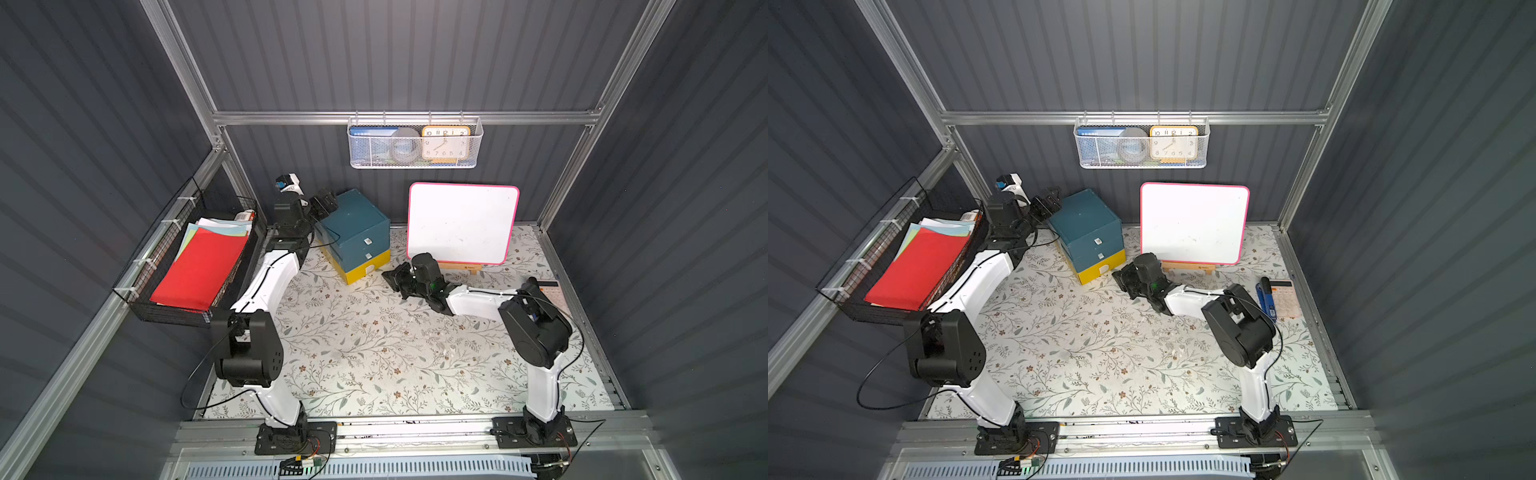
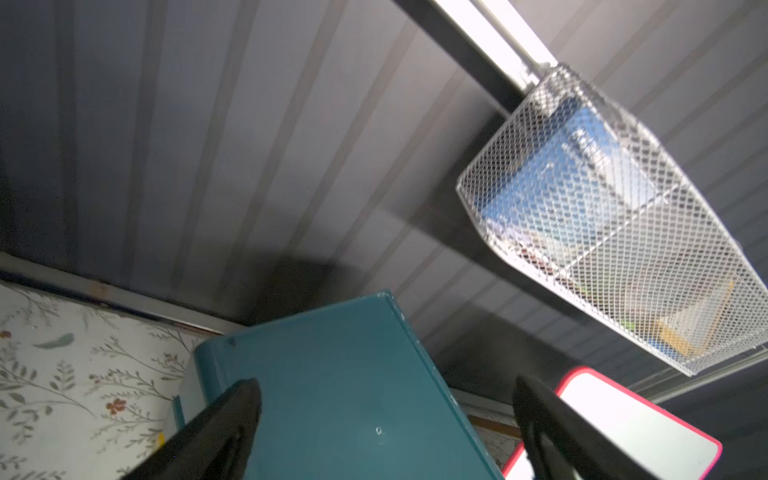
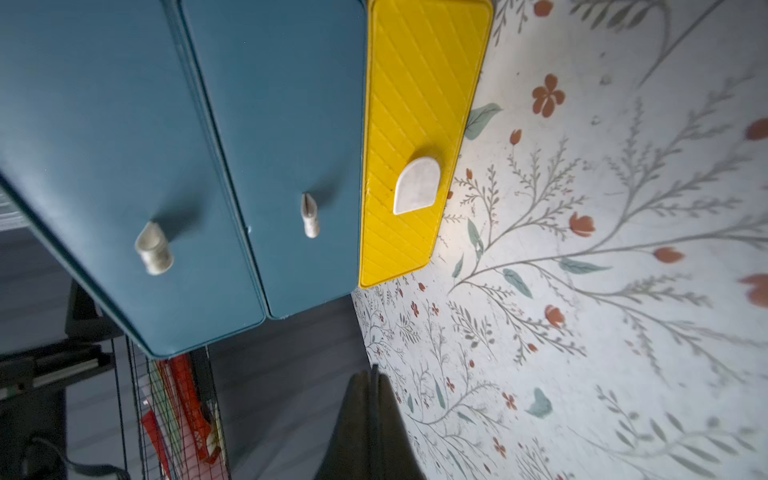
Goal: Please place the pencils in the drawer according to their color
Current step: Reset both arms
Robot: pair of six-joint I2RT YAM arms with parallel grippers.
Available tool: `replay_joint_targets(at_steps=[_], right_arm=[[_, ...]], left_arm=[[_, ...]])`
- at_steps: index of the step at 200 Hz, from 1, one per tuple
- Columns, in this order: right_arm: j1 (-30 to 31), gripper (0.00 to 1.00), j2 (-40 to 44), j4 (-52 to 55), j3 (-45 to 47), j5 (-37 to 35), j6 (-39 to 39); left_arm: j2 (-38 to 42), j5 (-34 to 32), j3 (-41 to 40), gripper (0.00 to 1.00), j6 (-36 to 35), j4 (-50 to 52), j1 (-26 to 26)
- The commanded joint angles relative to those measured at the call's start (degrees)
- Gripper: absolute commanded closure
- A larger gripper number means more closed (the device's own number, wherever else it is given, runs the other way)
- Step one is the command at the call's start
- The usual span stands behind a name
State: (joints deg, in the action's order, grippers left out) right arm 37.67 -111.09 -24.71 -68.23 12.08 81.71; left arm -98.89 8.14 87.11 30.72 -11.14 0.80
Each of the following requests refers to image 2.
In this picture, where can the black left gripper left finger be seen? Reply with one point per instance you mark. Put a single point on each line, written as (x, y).
(216, 444)

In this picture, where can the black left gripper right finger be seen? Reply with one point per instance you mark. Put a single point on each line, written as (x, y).
(561, 444)

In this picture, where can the teal drawer cabinet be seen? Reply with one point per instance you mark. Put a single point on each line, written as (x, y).
(348, 392)

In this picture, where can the pink framed whiteboard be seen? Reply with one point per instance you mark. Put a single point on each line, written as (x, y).
(659, 441)

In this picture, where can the floral patterned table mat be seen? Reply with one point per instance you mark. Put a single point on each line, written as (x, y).
(85, 391)

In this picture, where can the blue box in basket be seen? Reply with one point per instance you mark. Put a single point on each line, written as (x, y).
(565, 194)

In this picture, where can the white mesh wall basket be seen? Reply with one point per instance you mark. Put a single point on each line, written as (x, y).
(675, 235)

